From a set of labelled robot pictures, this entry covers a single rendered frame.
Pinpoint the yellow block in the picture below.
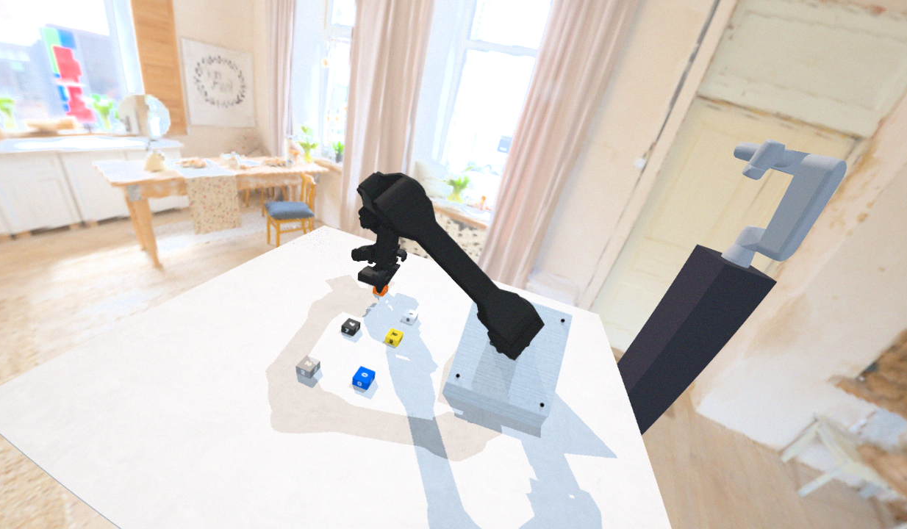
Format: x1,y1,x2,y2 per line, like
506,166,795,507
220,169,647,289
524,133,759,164
384,328,404,347

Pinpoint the blue block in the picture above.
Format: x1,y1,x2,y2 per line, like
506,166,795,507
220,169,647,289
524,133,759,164
352,366,376,390

